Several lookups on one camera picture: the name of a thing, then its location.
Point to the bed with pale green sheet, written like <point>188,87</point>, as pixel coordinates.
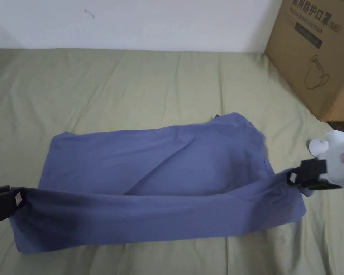
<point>126,86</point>

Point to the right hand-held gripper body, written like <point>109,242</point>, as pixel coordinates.
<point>339,163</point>

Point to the blue garment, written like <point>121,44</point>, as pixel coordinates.
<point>166,163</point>

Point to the brown cardboard carton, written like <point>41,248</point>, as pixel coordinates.
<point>312,63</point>

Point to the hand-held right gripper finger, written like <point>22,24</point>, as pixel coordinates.
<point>324,187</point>
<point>302,178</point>

